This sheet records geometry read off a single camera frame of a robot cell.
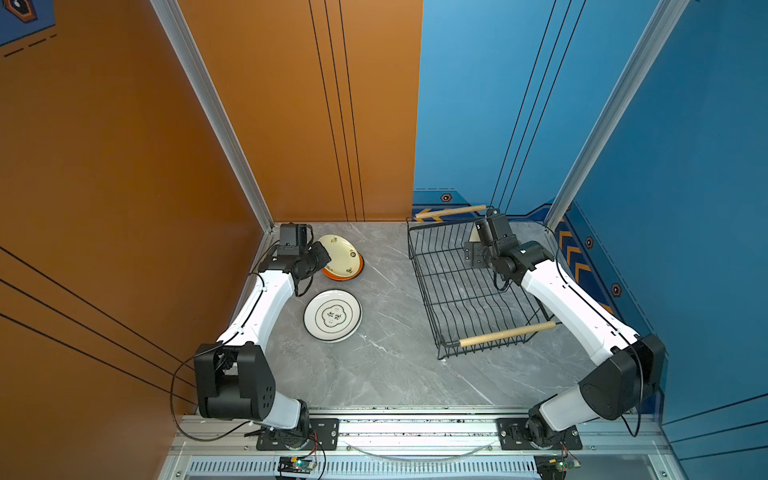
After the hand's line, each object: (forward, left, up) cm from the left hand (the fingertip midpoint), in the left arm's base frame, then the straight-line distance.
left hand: (325, 251), depth 87 cm
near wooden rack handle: (-25, -48, 0) cm, 54 cm away
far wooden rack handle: (+19, -39, -1) cm, 43 cm away
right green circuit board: (-49, -59, -21) cm, 80 cm away
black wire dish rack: (-9, -44, -17) cm, 48 cm away
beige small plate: (+1, -5, -7) cm, 8 cm away
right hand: (-2, -45, +4) cm, 45 cm away
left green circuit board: (-49, +3, -21) cm, 54 cm away
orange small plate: (-4, -4, -8) cm, 10 cm away
